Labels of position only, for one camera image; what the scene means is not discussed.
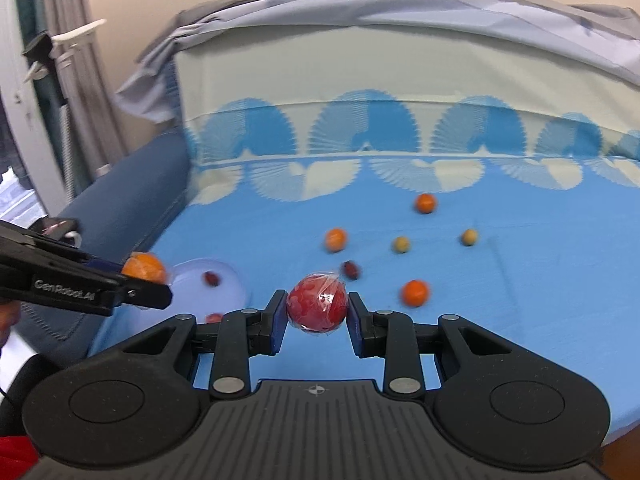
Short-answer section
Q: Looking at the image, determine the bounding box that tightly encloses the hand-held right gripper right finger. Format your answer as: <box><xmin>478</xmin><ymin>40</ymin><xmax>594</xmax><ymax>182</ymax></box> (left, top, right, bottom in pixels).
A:
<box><xmin>347</xmin><ymin>292</ymin><xmax>520</xmax><ymax>396</ymax></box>

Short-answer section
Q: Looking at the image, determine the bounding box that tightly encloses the grey sheet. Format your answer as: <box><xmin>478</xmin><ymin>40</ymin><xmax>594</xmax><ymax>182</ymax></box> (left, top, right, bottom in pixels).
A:
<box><xmin>115</xmin><ymin>0</ymin><xmax>640</xmax><ymax>126</ymax></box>

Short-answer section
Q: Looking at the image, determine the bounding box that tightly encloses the light blue plate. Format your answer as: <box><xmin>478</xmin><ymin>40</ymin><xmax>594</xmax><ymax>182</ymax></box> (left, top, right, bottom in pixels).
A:
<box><xmin>142</xmin><ymin>258</ymin><xmax>249</xmax><ymax>326</ymax></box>

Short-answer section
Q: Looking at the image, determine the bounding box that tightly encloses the white drying rack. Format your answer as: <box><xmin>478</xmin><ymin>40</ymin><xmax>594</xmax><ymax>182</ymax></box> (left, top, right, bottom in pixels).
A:
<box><xmin>22</xmin><ymin>19</ymin><xmax>108</xmax><ymax>106</ymax></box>

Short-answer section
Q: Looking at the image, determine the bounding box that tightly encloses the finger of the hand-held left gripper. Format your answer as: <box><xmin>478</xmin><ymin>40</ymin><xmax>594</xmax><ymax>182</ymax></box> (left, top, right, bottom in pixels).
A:
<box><xmin>0</xmin><ymin>271</ymin><xmax>174</xmax><ymax>317</ymax></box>
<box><xmin>0</xmin><ymin>220</ymin><xmax>127</xmax><ymax>277</ymax></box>

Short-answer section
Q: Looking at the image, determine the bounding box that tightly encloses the red apple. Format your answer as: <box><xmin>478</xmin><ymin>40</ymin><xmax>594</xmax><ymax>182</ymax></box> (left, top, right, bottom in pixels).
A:
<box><xmin>286</xmin><ymin>272</ymin><xmax>349</xmax><ymax>334</ymax></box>

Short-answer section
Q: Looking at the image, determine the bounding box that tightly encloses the blue sofa armrest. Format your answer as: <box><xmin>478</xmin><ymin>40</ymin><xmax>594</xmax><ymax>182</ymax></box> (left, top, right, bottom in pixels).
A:
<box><xmin>15</xmin><ymin>132</ymin><xmax>193</xmax><ymax>376</ymax></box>

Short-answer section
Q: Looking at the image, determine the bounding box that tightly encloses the grey curtain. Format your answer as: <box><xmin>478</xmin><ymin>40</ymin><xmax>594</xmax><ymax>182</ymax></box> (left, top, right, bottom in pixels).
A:
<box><xmin>12</xmin><ymin>0</ymin><xmax>131</xmax><ymax>201</ymax></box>

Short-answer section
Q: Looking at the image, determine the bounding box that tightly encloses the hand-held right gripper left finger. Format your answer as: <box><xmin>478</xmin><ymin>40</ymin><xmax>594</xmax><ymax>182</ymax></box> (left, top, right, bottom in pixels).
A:
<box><xmin>120</xmin><ymin>290</ymin><xmax>289</xmax><ymax>397</ymax></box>

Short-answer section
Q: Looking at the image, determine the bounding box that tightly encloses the blue printed blanket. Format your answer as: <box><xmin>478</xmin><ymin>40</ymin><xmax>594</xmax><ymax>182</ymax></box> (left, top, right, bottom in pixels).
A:
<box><xmin>90</xmin><ymin>87</ymin><xmax>640</xmax><ymax>448</ymax></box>

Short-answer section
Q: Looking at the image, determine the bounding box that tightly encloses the red clothing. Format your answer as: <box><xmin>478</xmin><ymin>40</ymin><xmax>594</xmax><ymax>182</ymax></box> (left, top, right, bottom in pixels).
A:
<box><xmin>0</xmin><ymin>435</ymin><xmax>40</xmax><ymax>480</ymax></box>

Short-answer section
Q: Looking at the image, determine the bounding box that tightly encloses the black smartphone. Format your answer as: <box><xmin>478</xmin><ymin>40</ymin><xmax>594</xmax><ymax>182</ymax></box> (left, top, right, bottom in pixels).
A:
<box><xmin>40</xmin><ymin>217</ymin><xmax>81</xmax><ymax>241</ymax></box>

